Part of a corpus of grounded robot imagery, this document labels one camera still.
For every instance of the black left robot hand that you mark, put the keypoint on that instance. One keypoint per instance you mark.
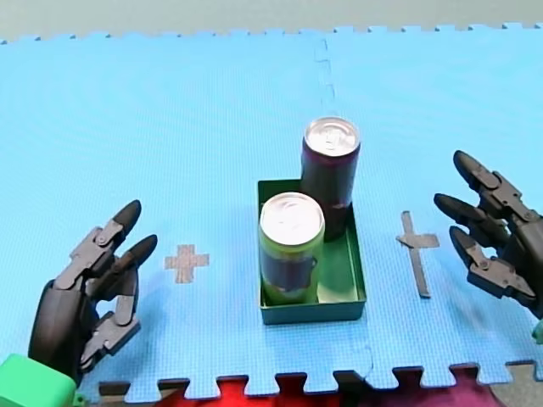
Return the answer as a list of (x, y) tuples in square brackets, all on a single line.
[(80, 305)]

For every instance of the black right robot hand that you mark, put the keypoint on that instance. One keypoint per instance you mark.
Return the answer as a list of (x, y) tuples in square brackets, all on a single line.
[(496, 241)]

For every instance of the dark purple drink can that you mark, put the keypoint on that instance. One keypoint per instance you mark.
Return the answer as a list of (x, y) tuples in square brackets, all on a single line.
[(333, 178)]

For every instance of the green drink can dark band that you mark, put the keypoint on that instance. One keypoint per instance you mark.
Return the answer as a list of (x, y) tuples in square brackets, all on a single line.
[(290, 254)]

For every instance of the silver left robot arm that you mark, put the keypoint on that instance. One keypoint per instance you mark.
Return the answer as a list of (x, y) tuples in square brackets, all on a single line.
[(40, 383)]

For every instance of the shallow green tray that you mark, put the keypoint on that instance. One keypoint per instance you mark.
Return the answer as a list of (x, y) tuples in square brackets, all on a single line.
[(339, 288)]

